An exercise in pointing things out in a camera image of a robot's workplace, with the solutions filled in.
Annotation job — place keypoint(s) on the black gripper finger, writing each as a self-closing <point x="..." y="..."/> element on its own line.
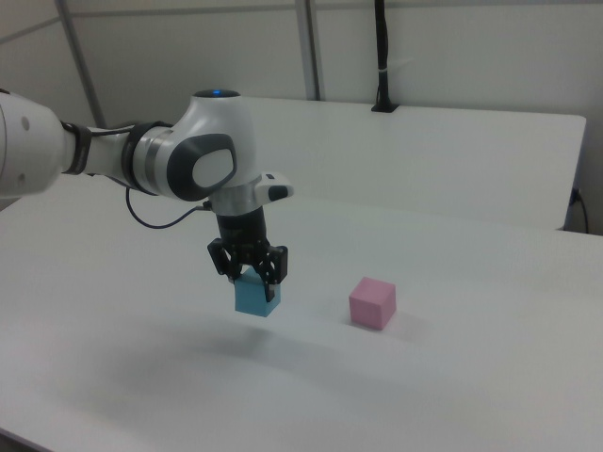
<point x="221" y="259"/>
<point x="275" y="266"/>

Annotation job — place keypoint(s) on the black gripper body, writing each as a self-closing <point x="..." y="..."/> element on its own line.
<point x="242" y="230"/>

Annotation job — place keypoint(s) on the blue cube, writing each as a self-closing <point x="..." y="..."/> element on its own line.
<point x="254" y="297"/>

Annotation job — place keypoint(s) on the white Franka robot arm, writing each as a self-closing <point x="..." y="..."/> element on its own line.
<point x="179" y="150"/>

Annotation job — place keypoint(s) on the pink cube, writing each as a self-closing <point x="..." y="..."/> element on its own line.
<point x="371" y="303"/>

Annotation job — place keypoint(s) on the white side table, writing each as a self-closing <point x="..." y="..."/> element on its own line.
<point x="424" y="160"/>

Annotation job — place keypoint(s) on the black pole stand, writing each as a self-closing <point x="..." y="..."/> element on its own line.
<point x="382" y="56"/>

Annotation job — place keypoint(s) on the grey metal partition post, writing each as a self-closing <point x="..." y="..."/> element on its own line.
<point x="311" y="47"/>

